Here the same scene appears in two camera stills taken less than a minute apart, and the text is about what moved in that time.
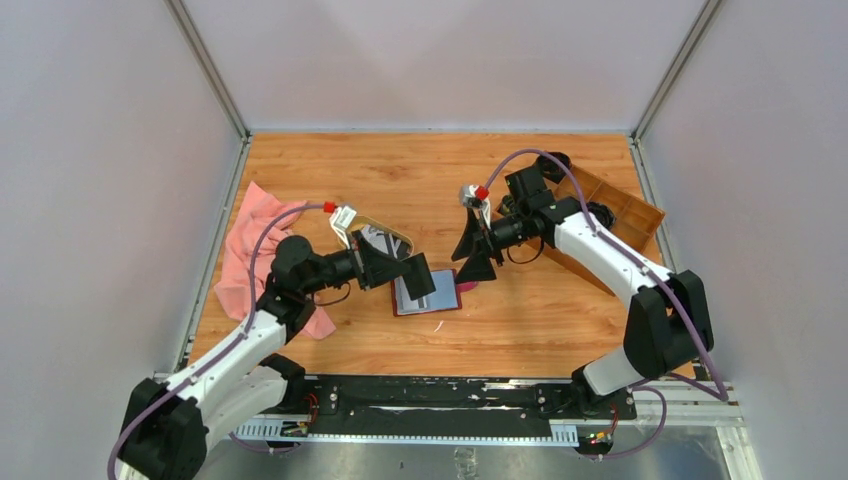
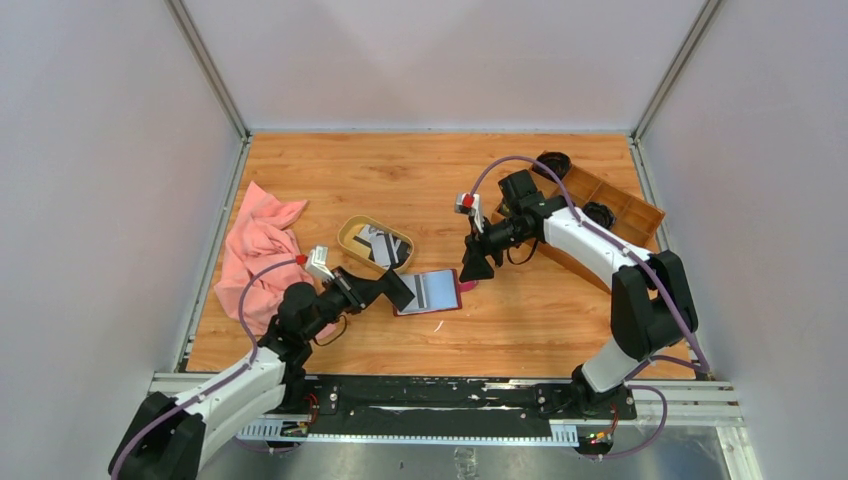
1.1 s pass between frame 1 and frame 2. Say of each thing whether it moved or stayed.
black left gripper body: moved
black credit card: moved
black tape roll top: stayed
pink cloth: stayed
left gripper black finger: moved
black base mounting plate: stayed
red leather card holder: stayed
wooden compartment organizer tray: stayed
